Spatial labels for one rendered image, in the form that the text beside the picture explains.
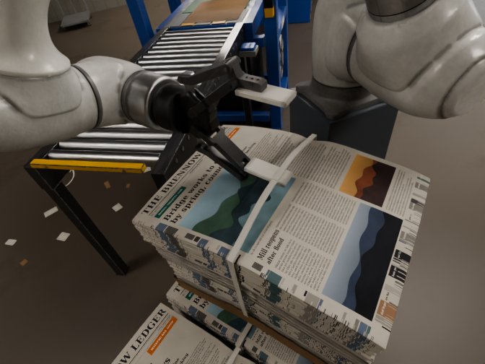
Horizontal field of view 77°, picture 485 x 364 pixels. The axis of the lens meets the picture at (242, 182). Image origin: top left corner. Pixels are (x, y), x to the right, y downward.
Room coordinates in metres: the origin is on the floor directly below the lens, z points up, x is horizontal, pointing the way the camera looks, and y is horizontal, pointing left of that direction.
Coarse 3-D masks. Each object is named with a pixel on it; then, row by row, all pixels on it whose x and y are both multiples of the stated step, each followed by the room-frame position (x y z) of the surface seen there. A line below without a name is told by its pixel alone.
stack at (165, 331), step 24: (168, 312) 0.27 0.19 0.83; (192, 312) 0.26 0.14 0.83; (216, 312) 0.25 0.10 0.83; (144, 336) 0.23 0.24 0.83; (168, 336) 0.22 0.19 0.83; (192, 336) 0.22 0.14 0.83; (216, 336) 0.23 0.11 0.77; (240, 336) 0.20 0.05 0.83; (264, 336) 0.19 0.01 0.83; (120, 360) 0.20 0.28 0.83; (144, 360) 0.19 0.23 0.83; (168, 360) 0.18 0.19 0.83; (192, 360) 0.17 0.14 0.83; (216, 360) 0.17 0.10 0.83; (240, 360) 0.16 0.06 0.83; (264, 360) 0.16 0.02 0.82; (288, 360) 0.15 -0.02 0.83
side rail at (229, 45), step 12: (240, 24) 1.97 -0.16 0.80; (240, 36) 1.87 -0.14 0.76; (228, 48) 1.63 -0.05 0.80; (216, 60) 1.51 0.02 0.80; (204, 84) 1.27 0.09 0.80; (216, 84) 1.32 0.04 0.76; (168, 144) 0.87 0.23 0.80; (180, 144) 0.87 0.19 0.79; (192, 144) 0.95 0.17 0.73; (168, 156) 0.81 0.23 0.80; (180, 156) 0.85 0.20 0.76; (156, 168) 0.76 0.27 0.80; (168, 168) 0.76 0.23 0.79; (156, 180) 0.74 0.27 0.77
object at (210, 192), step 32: (224, 128) 0.54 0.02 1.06; (256, 128) 0.50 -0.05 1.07; (192, 160) 0.45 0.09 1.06; (160, 192) 0.38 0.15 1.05; (192, 192) 0.36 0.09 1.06; (224, 192) 0.34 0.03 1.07; (160, 224) 0.30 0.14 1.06; (192, 224) 0.29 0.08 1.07; (192, 256) 0.26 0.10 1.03; (224, 288) 0.24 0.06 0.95
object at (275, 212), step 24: (288, 144) 0.42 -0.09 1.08; (312, 144) 0.42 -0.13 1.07; (288, 168) 0.36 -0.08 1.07; (312, 168) 0.35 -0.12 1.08; (288, 192) 0.31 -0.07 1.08; (240, 216) 0.28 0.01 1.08; (264, 216) 0.27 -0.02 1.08; (288, 216) 0.27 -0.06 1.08; (216, 240) 0.25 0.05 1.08; (264, 240) 0.23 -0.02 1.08; (216, 264) 0.23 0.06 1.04; (240, 264) 0.20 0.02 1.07; (240, 288) 0.21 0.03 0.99
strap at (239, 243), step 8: (312, 136) 0.43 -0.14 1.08; (304, 144) 0.39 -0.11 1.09; (296, 152) 0.37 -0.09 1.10; (288, 160) 0.35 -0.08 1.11; (280, 168) 0.33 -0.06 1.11; (280, 176) 0.32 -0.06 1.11; (272, 184) 0.30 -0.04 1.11; (264, 192) 0.29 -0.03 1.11; (264, 200) 0.28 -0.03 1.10; (256, 208) 0.27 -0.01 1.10; (256, 216) 0.26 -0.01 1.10; (248, 224) 0.25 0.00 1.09; (248, 232) 0.24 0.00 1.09; (240, 240) 0.23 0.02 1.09; (232, 248) 0.22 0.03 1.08; (232, 256) 0.21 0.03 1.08
